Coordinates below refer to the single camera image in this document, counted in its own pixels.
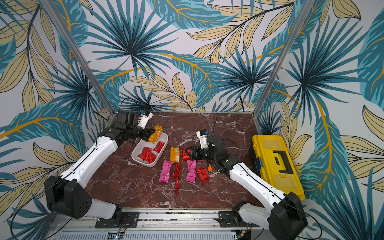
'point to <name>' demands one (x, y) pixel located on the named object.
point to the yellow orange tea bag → (175, 154)
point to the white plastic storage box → (163, 138)
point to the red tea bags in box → (146, 154)
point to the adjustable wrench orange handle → (210, 167)
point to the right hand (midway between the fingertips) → (188, 149)
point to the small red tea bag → (177, 172)
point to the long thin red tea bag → (177, 186)
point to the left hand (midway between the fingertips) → (154, 132)
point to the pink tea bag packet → (191, 174)
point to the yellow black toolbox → (272, 162)
